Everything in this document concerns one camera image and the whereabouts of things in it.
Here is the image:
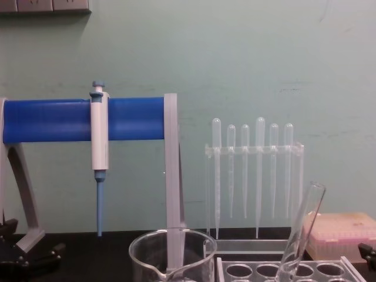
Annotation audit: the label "clear acrylic test tube rack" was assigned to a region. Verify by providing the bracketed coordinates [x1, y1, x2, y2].
[215, 255, 365, 282]

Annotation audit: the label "pipette tip box pink tips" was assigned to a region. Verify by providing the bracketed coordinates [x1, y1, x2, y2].
[302, 211, 376, 261]

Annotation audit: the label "clear glass test tube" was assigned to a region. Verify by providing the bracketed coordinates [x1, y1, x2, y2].
[276, 181, 328, 282]

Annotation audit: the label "clear glass beaker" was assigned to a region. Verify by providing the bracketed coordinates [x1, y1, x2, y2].
[128, 228, 218, 282]

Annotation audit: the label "blue and grey pipette stand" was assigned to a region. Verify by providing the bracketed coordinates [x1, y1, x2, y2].
[0, 93, 187, 273]

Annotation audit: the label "white and blue micropipette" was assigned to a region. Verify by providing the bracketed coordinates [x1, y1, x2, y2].
[89, 80, 111, 237]

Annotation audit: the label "clear acrylic dropper rack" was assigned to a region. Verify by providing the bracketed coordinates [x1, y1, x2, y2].
[204, 141, 305, 254]

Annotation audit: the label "grey wall socket panel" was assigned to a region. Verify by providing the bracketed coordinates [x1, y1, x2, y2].
[0, 0, 92, 15]

